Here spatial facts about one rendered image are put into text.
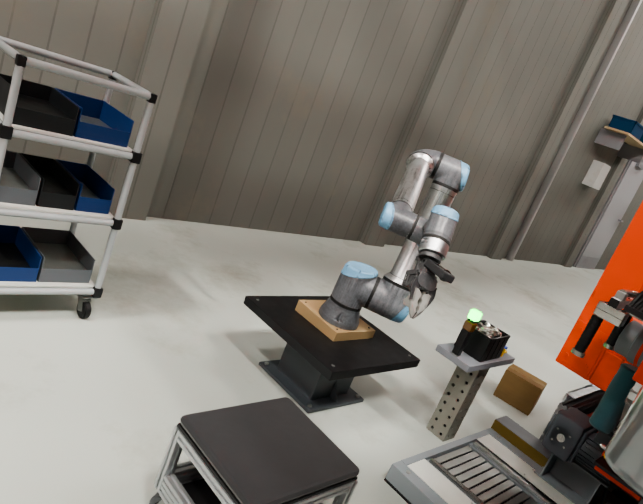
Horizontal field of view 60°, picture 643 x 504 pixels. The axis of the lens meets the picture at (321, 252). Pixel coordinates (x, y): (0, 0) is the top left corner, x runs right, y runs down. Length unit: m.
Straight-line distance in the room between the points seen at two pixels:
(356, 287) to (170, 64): 2.03
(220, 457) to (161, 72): 2.74
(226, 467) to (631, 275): 1.86
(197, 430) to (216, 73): 2.92
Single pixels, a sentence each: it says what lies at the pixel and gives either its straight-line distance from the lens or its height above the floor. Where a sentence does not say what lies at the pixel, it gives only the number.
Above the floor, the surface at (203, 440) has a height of 0.34.
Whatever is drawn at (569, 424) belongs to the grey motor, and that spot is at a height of 0.38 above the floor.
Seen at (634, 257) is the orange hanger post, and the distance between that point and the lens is 2.67.
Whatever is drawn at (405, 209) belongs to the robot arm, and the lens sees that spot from 1.93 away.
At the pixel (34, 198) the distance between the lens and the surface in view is 2.35.
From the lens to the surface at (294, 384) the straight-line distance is 2.57.
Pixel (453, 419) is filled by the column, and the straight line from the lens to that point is 2.70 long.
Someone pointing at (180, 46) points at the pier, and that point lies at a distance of 3.80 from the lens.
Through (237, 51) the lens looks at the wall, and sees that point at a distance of 4.12.
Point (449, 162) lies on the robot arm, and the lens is 2.41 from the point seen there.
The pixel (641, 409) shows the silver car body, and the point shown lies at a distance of 1.30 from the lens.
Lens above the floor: 1.24
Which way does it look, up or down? 15 degrees down
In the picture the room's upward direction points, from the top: 22 degrees clockwise
